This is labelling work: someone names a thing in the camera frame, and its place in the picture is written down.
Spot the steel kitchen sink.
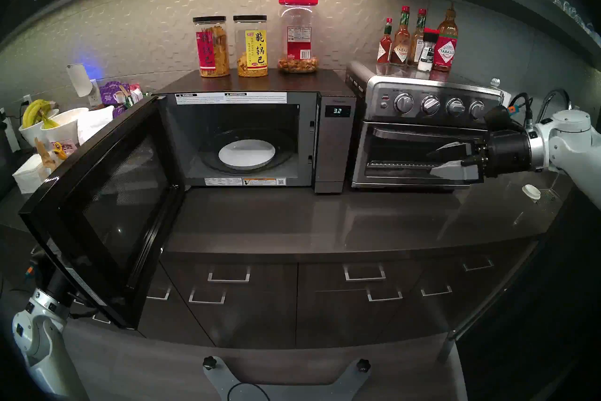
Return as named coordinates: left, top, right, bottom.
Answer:
left=488, top=170, right=580, bottom=227

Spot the black built-in appliance front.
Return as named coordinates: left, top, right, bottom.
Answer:
left=451, top=240, right=601, bottom=401

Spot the orange Tabasco sauce bottle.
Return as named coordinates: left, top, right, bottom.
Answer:
left=390, top=6, right=412, bottom=67

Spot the row of clear glasses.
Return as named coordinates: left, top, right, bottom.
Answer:
left=554, top=0, right=601, bottom=46

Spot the small red hot sauce bottle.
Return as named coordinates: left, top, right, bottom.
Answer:
left=377, top=18, right=394, bottom=65

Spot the grey robot base bracket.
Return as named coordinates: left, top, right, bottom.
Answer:
left=202, top=355, right=371, bottom=401

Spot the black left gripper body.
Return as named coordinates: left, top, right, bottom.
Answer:
left=37, top=256, right=77, bottom=298

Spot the chrome kitchen faucet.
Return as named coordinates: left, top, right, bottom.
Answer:
left=535, top=88, right=573, bottom=123

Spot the glass microwave turntable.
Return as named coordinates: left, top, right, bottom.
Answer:
left=200, top=127, right=297, bottom=175

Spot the snack jar red label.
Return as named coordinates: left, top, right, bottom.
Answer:
left=193, top=16, right=231, bottom=78

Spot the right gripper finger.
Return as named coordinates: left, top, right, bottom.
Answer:
left=429, top=159, right=483, bottom=182
left=427, top=141, right=476, bottom=161

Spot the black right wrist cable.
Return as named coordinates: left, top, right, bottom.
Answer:
left=509, top=92, right=534, bottom=129

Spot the dark lower drawer cabinet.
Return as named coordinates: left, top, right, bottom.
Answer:
left=0, top=226, right=536, bottom=351

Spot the white napkin stack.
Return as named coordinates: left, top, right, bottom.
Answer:
left=12, top=153, right=48, bottom=195

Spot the red capped spice shaker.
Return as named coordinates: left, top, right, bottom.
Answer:
left=417, top=28, right=440, bottom=73

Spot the large red Tabasco bottle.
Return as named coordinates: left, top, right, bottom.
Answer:
left=432, top=4, right=459, bottom=73

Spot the white ceramic plate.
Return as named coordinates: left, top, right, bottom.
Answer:
left=218, top=139, right=277, bottom=171

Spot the black coffee machine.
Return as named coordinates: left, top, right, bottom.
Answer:
left=0, top=113, right=15, bottom=199

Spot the large white bowl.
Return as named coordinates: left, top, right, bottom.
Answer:
left=40, top=107, right=90, bottom=145

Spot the black glass microwave door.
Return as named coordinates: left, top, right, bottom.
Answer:
left=19, top=95, right=186, bottom=329

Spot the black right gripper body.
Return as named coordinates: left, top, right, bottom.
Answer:
left=471, top=131, right=534, bottom=182

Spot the clear jar red lid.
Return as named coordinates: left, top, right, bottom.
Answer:
left=277, top=0, right=320, bottom=74

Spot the purple coffee bag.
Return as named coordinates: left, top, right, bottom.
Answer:
left=99, top=82, right=130, bottom=105

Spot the snack jar yellow label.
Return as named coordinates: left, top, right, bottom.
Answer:
left=233, top=15, right=269, bottom=78

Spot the silver toaster oven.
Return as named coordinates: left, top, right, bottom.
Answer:
left=345, top=60, right=504, bottom=190

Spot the yellow banana bunch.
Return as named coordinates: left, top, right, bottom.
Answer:
left=22, top=98, right=59, bottom=129

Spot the brown paper bag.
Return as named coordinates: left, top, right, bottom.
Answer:
left=35, top=137, right=56, bottom=173

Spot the white paper napkin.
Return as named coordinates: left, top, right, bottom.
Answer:
left=77, top=105, right=116, bottom=145

